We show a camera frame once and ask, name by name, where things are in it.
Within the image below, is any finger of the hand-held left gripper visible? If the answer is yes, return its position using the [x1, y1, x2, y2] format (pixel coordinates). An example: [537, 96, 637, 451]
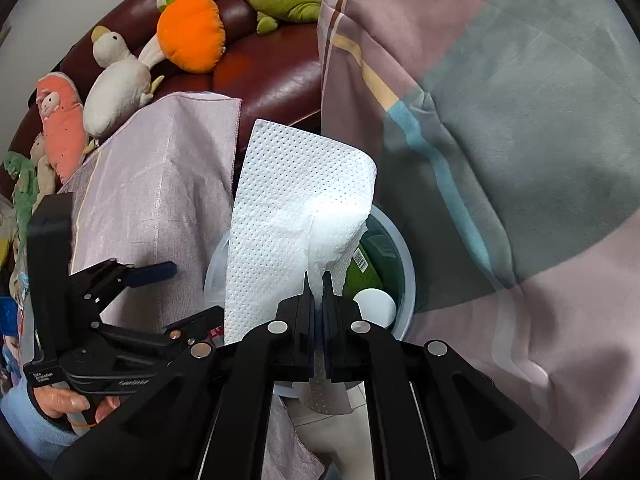
[95, 306, 226, 356]
[70, 259, 178, 323]

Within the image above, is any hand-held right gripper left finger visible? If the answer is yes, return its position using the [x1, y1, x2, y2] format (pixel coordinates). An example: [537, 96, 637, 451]
[52, 270, 317, 480]

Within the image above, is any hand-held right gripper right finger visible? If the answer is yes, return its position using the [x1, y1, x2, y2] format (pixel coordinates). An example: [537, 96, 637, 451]
[320, 270, 581, 480]

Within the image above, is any beige paper cup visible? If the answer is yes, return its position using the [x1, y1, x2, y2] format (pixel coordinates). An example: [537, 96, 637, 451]
[352, 288, 397, 328]

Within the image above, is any green food box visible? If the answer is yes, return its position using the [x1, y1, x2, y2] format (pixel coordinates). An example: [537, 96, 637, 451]
[345, 242, 386, 301]

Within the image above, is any round teal waste bin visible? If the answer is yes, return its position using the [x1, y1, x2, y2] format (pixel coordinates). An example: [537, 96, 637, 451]
[204, 204, 416, 401]

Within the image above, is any white paper towel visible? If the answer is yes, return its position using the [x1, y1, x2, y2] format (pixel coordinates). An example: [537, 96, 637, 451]
[224, 119, 377, 416]

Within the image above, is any person's left forearm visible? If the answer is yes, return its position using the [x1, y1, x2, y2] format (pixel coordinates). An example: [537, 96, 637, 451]
[0, 375, 81, 466]

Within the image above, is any person's left hand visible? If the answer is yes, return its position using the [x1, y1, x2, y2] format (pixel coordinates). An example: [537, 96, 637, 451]
[30, 390, 121, 428]

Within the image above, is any green dinosaur plush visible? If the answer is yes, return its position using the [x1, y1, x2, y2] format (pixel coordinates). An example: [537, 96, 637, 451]
[2, 152, 41, 241]

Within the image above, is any printed floral tablecloth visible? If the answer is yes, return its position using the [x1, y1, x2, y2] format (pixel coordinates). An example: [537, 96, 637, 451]
[57, 91, 326, 480]

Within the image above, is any beige plush toy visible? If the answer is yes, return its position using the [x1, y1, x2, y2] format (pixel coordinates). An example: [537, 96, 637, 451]
[30, 132, 57, 196]

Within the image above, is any pink carrot bunny plush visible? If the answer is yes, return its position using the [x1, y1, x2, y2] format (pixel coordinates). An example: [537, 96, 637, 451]
[36, 72, 88, 184]

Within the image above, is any white goose plush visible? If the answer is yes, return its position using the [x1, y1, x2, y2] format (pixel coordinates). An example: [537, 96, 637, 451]
[82, 26, 168, 141]

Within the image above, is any dark red leather sofa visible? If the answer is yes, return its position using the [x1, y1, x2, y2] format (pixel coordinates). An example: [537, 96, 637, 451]
[10, 0, 331, 191]

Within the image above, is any orange carrot bunny plush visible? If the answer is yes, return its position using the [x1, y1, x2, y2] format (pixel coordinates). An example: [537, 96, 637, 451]
[156, 0, 227, 75]

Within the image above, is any plaid blanket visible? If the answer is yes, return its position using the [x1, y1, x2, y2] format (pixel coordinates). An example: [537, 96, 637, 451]
[317, 0, 636, 471]

